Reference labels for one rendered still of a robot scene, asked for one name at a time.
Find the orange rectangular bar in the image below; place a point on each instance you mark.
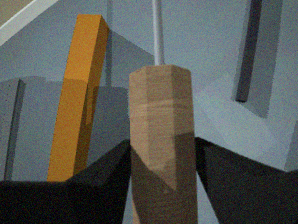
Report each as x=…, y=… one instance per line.
x=77, y=104

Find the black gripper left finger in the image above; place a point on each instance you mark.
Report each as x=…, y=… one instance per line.
x=95, y=195

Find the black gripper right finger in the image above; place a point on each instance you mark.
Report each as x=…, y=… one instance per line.
x=245, y=191

